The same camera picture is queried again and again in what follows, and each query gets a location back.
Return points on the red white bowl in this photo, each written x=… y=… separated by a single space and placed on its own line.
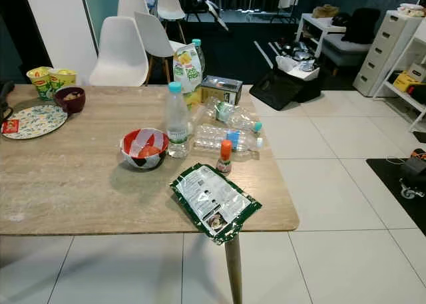
x=144 y=149

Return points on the small red packet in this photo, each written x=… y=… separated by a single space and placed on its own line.
x=10 y=126

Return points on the floral print plate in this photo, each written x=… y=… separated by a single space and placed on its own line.
x=36 y=121

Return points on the green yellow noodle cup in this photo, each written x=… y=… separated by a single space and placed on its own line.
x=62 y=78
x=38 y=82

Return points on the maroon bowl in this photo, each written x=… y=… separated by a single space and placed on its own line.
x=70 y=101

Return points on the light wooden dining table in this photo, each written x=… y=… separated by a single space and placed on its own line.
x=93 y=184

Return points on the plain teal cap water bottle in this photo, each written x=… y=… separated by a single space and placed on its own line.
x=178 y=121

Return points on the blue label water bottle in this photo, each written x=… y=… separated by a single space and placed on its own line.
x=216 y=139

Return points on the green foil snack pouch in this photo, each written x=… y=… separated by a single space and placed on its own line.
x=214 y=201

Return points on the orange capped sauce bottle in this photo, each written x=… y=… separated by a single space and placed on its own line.
x=224 y=159

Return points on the metallic tin box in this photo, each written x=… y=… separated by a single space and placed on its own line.
x=221 y=90

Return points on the green label water bottle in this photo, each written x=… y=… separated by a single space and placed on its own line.
x=229 y=114

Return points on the black floor bag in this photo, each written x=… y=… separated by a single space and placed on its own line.
x=276 y=91

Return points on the white plastic bag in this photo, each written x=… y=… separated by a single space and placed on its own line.
x=289 y=63

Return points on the white bench grey cushion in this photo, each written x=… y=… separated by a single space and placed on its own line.
x=309 y=28

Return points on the tan hat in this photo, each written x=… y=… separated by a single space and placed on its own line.
x=326 y=11

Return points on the black backpack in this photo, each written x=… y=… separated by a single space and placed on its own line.
x=361 y=26

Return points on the black floor mat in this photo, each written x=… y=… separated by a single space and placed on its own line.
x=389 y=177

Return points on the grey drawer cabinet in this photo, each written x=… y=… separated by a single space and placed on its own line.
x=383 y=51

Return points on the white open shelf unit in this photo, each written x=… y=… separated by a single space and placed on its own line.
x=393 y=68

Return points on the yellow box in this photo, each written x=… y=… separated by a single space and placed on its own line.
x=406 y=81

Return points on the orange black device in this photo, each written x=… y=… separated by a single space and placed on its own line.
x=414 y=171

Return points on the white cloth bundle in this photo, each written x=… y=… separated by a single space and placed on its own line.
x=411 y=10

